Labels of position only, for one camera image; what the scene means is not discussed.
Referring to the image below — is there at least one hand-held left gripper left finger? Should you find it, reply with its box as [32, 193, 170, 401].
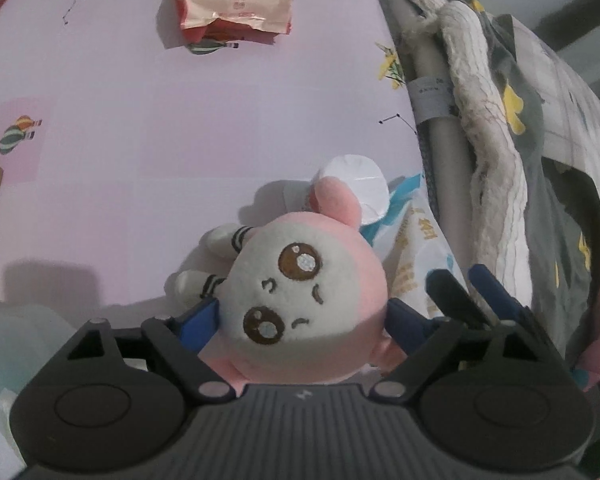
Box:
[67, 297, 231, 401]

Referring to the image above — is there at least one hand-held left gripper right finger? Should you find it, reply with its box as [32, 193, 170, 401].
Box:
[372, 297, 556, 401]

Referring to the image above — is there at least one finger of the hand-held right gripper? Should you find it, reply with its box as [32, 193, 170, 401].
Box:
[467, 264, 533, 331]
[425, 269, 488, 328]

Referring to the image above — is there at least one white blue tissue packet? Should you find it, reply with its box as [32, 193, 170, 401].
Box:
[285, 155, 473, 323]

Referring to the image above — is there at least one pink plush toy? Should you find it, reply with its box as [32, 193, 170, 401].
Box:
[172, 172, 407, 387]

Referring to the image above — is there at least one white plastic bag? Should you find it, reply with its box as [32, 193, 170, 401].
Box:
[0, 305, 88, 463]

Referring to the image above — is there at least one grey blanket with yellow print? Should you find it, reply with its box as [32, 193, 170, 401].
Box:
[460, 0, 600, 396]

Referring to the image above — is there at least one white knit blanket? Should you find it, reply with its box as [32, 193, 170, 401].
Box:
[395, 0, 546, 311]

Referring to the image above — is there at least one pink balloon print mat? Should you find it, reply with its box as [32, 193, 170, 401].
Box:
[0, 0, 433, 313]

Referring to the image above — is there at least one red white wet wipes pack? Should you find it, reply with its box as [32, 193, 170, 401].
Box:
[172, 0, 296, 47]

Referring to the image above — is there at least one grey padded rail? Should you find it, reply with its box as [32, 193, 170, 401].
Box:
[385, 0, 473, 272]

